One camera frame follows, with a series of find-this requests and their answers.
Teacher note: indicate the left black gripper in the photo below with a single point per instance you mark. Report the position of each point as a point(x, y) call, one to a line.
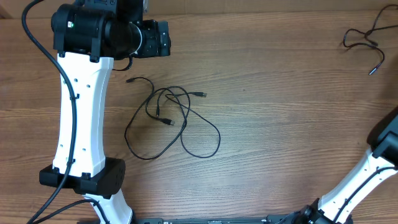
point(158, 43)

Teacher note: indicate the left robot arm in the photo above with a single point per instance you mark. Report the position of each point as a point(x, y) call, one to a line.
point(89, 36)

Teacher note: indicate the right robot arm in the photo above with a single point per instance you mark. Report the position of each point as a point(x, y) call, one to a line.
point(378, 164)

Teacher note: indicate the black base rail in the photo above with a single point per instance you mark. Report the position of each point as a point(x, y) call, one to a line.
point(270, 219)

